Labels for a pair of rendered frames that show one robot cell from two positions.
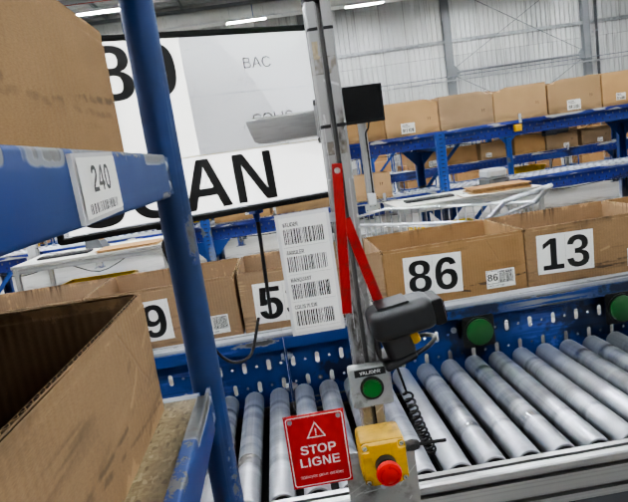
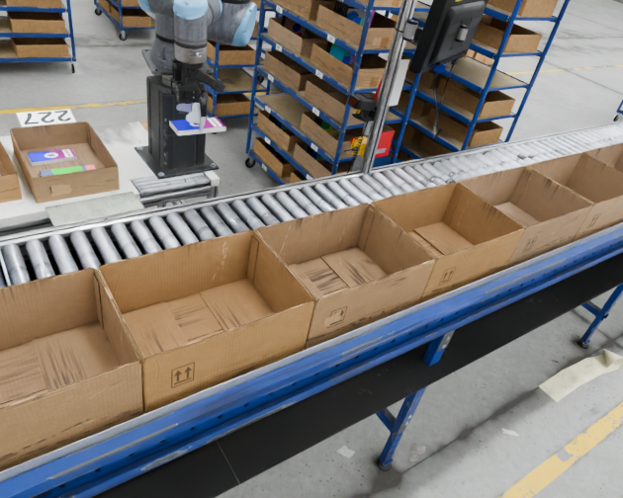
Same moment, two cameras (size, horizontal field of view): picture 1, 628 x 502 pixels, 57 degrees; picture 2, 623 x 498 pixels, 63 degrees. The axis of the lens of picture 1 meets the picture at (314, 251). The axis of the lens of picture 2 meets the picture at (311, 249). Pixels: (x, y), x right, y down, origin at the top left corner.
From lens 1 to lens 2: 2.94 m
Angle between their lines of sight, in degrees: 122
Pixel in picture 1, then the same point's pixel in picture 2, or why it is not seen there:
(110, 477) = (343, 34)
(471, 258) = (400, 207)
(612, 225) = (299, 225)
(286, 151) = not seen: hidden behind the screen
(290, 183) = not seen: hidden behind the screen
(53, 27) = not seen: outside the picture
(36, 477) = (336, 19)
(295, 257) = (400, 76)
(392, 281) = (445, 203)
